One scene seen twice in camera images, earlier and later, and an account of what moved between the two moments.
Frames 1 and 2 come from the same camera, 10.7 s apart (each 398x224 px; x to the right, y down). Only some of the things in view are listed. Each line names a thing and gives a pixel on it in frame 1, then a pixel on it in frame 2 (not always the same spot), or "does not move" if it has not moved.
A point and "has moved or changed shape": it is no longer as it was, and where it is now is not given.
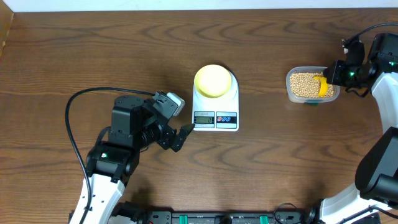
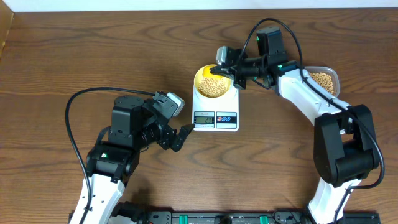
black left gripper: [165, 140] does not move
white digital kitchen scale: [220, 114] does not move
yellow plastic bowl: [212, 81] does not move
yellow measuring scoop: [323, 89] has moved or changed shape
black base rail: [308, 216] does not move
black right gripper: [335, 78] to [238, 81]
